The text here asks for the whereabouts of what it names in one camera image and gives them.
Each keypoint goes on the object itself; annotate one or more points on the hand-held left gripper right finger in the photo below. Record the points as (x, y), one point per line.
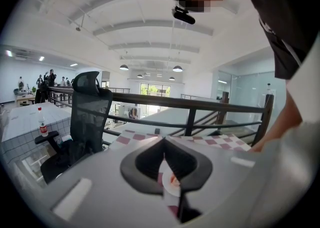
(225, 184)

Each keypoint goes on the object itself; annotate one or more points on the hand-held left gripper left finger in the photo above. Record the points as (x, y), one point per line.
(105, 189)

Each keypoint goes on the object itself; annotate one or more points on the white plate with shrimp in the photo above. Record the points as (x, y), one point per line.
(167, 184)

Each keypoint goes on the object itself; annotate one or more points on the person's right forearm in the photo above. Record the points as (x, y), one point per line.
(280, 124)

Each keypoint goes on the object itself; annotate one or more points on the pink checkered tablecloth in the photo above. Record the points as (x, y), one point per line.
(212, 141)

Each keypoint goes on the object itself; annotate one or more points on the black mesh office chair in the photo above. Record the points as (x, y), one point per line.
(90, 116)

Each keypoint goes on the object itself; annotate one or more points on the red capped water bottle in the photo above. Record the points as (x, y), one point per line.
(43, 128)

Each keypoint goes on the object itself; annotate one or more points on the distant metal railing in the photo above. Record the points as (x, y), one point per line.
(120, 88)
(200, 95)

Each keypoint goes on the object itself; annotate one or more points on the black metal railing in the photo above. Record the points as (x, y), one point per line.
(175, 102)

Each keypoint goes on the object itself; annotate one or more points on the white tiled table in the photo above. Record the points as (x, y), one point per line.
(22, 119)

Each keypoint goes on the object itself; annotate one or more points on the bright glass window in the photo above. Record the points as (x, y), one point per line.
(155, 89)

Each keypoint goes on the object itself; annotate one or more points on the light wooden desk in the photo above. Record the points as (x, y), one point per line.
(25, 98)

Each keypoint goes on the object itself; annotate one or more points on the person's black striped shirt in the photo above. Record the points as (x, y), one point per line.
(282, 21)

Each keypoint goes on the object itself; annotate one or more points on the black head-worn camera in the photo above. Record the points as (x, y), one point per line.
(185, 17)

